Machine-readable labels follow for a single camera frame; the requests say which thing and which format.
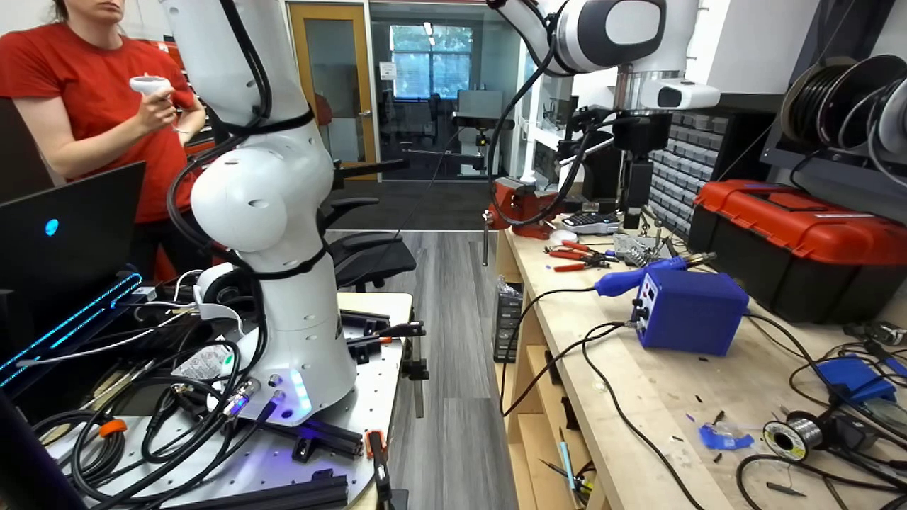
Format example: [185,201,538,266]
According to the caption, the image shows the white robot mounting table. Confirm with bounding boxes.
[35,290,419,510]

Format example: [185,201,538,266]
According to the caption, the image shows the small parts drawer cabinet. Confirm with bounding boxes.
[646,112,751,240]

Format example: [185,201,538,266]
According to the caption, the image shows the black bar clamp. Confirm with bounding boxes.
[337,307,431,368]

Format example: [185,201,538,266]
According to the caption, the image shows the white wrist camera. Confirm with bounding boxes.
[652,79,723,114]

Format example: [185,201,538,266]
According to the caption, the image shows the grey filament spool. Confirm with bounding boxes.
[871,76,907,165]

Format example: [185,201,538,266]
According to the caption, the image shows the thin black power cable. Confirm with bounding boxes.
[497,284,612,420]

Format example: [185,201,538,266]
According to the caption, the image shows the wooden workbench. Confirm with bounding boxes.
[485,225,907,510]

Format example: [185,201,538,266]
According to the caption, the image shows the blue handled screwdriver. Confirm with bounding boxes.
[554,426,581,497]

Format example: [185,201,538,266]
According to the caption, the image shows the orange handled bar clamp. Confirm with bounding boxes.
[360,429,397,510]

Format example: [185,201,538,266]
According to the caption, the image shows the black cable bundle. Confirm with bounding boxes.
[27,280,279,510]

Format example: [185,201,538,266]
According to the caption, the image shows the black cable tangle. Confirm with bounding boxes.
[735,313,907,510]

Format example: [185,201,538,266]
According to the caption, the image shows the blue rework station box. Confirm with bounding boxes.
[629,266,754,359]

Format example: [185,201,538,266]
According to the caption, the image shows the black aluminium extrusion bar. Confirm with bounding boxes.
[185,467,353,510]

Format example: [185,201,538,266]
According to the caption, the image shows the dark spool rack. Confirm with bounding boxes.
[758,144,907,231]

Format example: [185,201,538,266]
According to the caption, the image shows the black arm cable harness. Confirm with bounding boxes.
[164,0,322,287]

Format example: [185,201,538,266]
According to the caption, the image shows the black office chair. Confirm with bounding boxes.
[319,155,419,291]

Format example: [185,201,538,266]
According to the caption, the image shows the red and black toolbox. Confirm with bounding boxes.
[687,177,907,327]

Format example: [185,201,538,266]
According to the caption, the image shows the black power strip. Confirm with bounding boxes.
[490,279,527,368]

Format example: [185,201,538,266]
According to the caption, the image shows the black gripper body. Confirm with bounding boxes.
[612,109,672,194]

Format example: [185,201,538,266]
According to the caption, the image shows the person's right forearm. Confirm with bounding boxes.
[40,100,160,184]

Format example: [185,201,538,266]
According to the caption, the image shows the red bench vise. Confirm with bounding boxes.
[489,177,572,240]

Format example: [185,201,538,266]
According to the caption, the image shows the black cable loop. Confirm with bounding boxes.
[735,450,860,510]

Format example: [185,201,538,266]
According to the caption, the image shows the person in red shirt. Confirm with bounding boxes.
[0,0,212,287]

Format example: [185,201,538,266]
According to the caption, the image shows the red handled pliers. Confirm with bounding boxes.
[544,238,619,279]

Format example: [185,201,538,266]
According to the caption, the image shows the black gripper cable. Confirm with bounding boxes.
[485,42,595,233]

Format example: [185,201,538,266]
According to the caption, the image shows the black filament spool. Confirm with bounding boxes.
[782,61,857,153]
[815,51,907,155]

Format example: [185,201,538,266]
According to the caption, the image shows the white handheld controller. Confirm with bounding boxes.
[129,73,180,102]

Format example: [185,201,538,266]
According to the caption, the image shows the solder wire spool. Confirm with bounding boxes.
[759,412,837,467]

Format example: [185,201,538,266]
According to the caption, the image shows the blue white small parts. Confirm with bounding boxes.
[697,422,758,453]

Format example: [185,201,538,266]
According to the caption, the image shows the white wall cabinet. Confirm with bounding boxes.
[684,0,825,100]

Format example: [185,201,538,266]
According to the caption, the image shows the thick black cable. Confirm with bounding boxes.
[577,318,714,510]

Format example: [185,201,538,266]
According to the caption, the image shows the black laptop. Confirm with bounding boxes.
[0,158,150,401]

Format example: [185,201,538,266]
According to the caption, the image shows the person's right hand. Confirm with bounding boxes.
[134,86,185,138]

